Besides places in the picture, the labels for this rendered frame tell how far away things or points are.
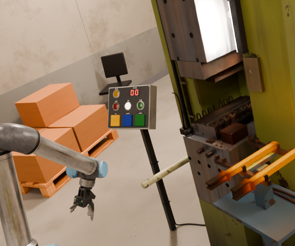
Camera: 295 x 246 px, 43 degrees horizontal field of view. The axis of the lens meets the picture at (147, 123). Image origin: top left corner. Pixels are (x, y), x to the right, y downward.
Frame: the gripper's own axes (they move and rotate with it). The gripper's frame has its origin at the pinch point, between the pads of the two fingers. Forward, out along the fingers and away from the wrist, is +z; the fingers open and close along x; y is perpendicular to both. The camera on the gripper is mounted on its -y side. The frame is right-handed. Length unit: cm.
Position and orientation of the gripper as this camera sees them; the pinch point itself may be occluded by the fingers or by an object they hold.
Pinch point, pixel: (81, 216)
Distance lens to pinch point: 233.1
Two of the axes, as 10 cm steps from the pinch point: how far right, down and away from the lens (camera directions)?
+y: -3.5, 0.3, -9.3
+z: -2.1, 9.7, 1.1
